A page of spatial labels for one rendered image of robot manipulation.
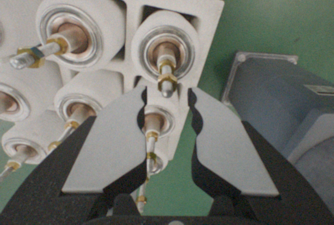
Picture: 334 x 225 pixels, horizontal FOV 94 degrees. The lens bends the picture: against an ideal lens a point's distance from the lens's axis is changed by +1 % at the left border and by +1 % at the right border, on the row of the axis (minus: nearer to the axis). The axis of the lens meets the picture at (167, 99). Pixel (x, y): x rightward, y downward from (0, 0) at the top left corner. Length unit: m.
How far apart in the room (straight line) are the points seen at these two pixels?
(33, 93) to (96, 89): 0.10
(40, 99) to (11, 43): 0.09
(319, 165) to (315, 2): 0.41
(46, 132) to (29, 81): 0.12
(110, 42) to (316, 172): 0.34
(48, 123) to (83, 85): 0.16
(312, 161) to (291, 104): 0.09
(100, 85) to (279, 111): 0.32
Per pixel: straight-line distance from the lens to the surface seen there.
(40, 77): 0.34
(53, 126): 0.41
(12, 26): 0.28
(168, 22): 0.21
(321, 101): 0.35
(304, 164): 0.33
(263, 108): 0.39
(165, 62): 0.17
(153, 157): 0.22
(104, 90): 0.28
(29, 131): 0.39
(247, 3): 0.50
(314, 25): 0.61
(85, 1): 0.23
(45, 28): 0.25
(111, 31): 0.23
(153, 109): 0.25
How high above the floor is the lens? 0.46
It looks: 57 degrees down
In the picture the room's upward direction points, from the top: 179 degrees clockwise
